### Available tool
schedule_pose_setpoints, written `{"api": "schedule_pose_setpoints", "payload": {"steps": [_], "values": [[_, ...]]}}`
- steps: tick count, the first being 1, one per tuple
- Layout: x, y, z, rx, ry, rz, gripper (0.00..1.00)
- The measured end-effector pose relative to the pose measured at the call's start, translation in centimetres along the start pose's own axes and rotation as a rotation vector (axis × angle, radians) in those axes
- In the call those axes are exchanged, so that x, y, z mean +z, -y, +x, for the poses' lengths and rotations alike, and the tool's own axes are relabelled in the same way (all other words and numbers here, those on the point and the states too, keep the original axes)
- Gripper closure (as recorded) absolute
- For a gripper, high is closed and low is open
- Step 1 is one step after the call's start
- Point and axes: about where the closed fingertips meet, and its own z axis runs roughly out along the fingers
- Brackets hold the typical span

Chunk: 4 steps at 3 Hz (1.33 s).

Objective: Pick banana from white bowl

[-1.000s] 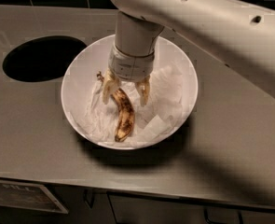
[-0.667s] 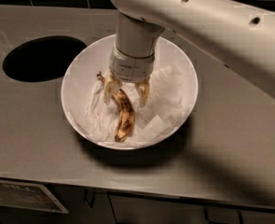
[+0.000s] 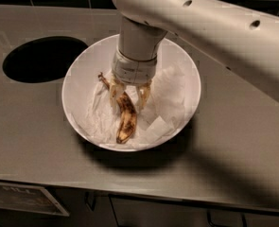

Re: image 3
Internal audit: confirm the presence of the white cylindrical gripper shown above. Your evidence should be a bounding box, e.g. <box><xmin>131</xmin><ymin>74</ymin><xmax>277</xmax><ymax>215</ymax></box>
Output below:
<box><xmin>110</xmin><ymin>50</ymin><xmax>157</xmax><ymax>114</ymax></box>

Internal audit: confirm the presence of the spotted yellow banana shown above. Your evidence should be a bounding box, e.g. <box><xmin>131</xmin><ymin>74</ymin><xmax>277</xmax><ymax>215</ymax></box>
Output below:
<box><xmin>98</xmin><ymin>73</ymin><xmax>137</xmax><ymax>144</ymax></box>

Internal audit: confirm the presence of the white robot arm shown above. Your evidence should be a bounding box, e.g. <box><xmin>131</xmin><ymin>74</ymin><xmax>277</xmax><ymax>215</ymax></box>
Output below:
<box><xmin>112</xmin><ymin>0</ymin><xmax>279</xmax><ymax>102</ymax></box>

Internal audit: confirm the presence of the white round bowl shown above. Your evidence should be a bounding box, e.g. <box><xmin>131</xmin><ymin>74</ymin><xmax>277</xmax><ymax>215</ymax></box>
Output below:
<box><xmin>61</xmin><ymin>35</ymin><xmax>201</xmax><ymax>152</ymax></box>

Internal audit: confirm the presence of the crumpled white paper towel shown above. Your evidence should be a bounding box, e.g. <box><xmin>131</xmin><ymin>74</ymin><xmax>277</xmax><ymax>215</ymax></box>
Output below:
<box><xmin>83</xmin><ymin>67</ymin><xmax>186</xmax><ymax>150</ymax></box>

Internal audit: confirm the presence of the dark round counter hole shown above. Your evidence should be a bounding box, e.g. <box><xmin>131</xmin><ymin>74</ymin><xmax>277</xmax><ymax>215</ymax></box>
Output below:
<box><xmin>3</xmin><ymin>36</ymin><xmax>88</xmax><ymax>83</ymax></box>

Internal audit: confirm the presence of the framed sign on cabinet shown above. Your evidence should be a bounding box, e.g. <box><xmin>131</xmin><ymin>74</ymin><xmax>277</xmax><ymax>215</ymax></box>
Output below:
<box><xmin>0</xmin><ymin>183</ymin><xmax>69</xmax><ymax>217</ymax></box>

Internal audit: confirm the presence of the black left cabinet handle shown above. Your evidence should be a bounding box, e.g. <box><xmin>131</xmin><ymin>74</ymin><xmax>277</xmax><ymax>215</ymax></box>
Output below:
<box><xmin>84</xmin><ymin>191</ymin><xmax>96</xmax><ymax>212</ymax></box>

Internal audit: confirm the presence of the black cabinet handle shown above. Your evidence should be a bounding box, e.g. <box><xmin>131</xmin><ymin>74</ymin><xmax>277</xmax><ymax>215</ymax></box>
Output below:
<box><xmin>206</xmin><ymin>210</ymin><xmax>247</xmax><ymax>227</ymax></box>
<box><xmin>84</xmin><ymin>191</ymin><xmax>96</xmax><ymax>212</ymax></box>

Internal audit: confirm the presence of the black right cabinet handle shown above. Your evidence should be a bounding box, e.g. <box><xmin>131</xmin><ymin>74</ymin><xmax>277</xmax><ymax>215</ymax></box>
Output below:
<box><xmin>206</xmin><ymin>210</ymin><xmax>247</xmax><ymax>227</ymax></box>

